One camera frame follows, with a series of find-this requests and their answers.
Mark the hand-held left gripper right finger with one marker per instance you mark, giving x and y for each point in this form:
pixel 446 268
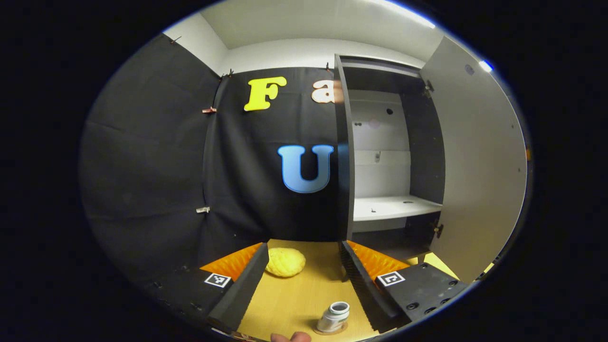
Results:
pixel 361 287

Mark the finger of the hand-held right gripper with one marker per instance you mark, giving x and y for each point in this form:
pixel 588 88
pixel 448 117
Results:
pixel 527 154

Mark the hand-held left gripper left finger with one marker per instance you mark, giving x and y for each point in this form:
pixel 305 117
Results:
pixel 242 289

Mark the white plastic bottle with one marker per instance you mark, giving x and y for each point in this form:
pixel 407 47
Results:
pixel 332 320

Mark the round brown coaster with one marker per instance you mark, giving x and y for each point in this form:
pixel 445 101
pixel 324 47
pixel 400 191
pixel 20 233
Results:
pixel 340 331

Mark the beige cabinet door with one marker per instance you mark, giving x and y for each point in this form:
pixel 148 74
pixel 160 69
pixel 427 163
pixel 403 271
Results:
pixel 475 166

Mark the dark grey cabinet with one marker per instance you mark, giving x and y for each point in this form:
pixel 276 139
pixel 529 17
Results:
pixel 343 166

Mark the white cabinet shelf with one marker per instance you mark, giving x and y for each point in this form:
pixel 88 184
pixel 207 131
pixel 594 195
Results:
pixel 394 207

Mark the metal door hinge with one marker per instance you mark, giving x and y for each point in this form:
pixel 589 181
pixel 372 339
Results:
pixel 438 230
pixel 429 89

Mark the yellow bumpy toy fruit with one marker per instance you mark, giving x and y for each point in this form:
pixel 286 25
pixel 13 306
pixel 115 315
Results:
pixel 285 262

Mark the silver clip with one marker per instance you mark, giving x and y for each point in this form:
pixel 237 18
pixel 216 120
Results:
pixel 203 209

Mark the small ceiling light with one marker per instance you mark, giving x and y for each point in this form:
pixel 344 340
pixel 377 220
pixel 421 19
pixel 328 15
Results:
pixel 486 66

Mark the black backdrop cloth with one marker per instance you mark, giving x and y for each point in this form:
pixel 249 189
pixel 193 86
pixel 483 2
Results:
pixel 142 166

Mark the copper clip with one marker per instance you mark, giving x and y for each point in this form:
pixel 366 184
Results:
pixel 209 110

